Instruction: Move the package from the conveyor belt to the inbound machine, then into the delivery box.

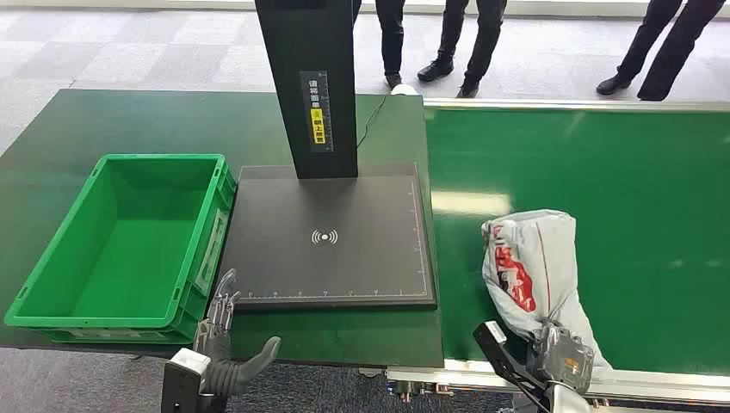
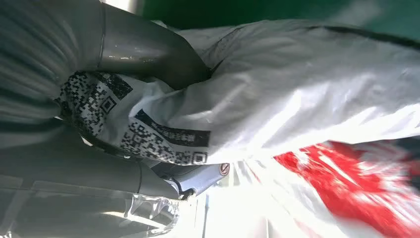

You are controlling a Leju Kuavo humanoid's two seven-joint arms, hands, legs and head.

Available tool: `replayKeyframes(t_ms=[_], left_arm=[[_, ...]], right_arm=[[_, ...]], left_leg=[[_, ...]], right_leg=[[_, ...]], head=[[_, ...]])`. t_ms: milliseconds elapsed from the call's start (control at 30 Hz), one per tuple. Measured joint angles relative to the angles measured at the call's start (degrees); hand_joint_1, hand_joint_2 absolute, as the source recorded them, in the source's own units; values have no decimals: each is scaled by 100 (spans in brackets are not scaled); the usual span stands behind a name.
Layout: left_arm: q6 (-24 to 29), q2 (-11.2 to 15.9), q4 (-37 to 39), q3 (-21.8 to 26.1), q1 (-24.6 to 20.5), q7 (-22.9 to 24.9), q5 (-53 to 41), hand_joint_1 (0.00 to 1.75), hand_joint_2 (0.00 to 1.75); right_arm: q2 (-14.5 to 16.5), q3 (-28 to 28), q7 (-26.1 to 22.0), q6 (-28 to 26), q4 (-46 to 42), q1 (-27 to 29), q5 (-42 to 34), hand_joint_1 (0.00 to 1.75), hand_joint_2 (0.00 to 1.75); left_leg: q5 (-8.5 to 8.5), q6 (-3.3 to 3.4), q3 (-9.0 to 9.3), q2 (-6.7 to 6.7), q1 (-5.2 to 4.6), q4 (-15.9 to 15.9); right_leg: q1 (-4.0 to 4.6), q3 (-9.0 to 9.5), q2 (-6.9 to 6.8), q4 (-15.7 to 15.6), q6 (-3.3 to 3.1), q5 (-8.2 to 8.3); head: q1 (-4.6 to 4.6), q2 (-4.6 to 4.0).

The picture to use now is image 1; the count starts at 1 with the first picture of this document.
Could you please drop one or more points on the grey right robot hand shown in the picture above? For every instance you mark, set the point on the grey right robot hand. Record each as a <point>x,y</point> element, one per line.
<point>562,359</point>

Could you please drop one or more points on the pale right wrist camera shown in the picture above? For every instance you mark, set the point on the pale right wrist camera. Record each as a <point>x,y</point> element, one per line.
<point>495,332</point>

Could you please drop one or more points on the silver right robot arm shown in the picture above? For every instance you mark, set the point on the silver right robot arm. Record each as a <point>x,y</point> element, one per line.
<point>570,402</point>

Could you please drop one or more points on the small white round object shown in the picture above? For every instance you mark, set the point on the small white round object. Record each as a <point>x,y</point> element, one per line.
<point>404,90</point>

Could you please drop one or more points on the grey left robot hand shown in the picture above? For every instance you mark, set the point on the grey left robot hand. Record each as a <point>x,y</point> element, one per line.
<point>219,339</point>

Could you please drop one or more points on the black and yellow label sticker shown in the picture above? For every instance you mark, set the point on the black and yellow label sticker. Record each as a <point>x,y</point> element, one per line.
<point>316,114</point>

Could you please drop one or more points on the black scanning machine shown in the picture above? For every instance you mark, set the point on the black scanning machine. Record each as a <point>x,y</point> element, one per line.
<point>331,262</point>

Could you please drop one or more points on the green plastic crate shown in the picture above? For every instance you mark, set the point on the green plastic crate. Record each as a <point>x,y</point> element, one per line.
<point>131,251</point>

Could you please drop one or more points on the person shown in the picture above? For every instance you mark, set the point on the person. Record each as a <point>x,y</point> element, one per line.
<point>485,34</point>
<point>390,34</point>
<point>678,40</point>

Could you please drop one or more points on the white package with red print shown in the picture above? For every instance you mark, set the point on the white package with red print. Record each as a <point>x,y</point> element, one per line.
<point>530,256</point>

